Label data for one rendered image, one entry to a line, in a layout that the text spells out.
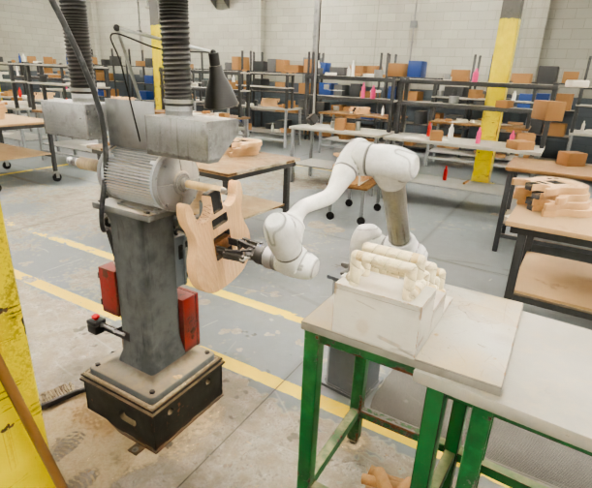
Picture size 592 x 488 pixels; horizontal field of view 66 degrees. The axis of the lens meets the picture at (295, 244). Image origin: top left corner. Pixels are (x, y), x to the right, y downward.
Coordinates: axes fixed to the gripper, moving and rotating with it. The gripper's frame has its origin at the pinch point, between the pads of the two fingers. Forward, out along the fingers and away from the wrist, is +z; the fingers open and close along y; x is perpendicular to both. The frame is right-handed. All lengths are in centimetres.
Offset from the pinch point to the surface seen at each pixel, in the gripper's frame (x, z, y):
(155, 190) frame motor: 20.4, 27.4, -4.3
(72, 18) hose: 81, 68, 8
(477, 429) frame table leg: -27, -103, -19
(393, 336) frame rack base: -4, -76, -17
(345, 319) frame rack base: -4, -60, -17
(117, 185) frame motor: 18, 51, -3
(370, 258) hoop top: 17, -66, -12
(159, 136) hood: 42.4, 20.0, -3.5
